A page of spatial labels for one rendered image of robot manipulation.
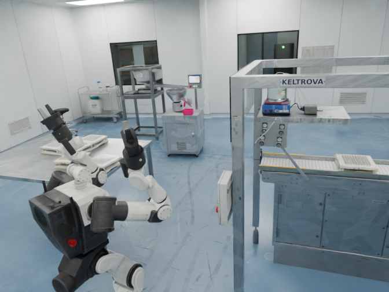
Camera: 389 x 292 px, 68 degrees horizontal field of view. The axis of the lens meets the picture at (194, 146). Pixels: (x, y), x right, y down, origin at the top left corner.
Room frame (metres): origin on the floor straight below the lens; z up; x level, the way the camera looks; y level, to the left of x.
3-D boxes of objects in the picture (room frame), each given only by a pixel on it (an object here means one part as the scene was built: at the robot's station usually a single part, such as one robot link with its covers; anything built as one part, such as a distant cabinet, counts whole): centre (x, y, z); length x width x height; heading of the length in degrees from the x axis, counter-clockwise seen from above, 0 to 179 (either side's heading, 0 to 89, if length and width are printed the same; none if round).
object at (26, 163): (2.83, 1.36, 0.88); 1.50 x 1.10 x 0.04; 71
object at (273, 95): (2.16, -0.64, 1.56); 0.15 x 0.15 x 0.19
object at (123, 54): (7.99, 1.43, 1.43); 1.32 x 0.01 x 1.11; 76
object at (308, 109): (2.06, -0.85, 1.41); 0.12 x 0.07 x 0.06; 71
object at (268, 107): (2.15, -0.64, 1.42); 0.21 x 0.20 x 0.09; 161
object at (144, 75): (5.73, 0.77, 0.75); 1.43 x 1.06 x 1.50; 76
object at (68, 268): (1.20, 0.61, 0.89); 0.28 x 0.13 x 0.18; 150
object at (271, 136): (2.07, -0.59, 1.25); 0.22 x 0.11 x 0.20; 71
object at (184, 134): (5.02, 0.17, 0.38); 0.63 x 0.57 x 0.76; 76
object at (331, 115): (2.14, -0.82, 1.36); 0.62 x 0.38 x 0.04; 71
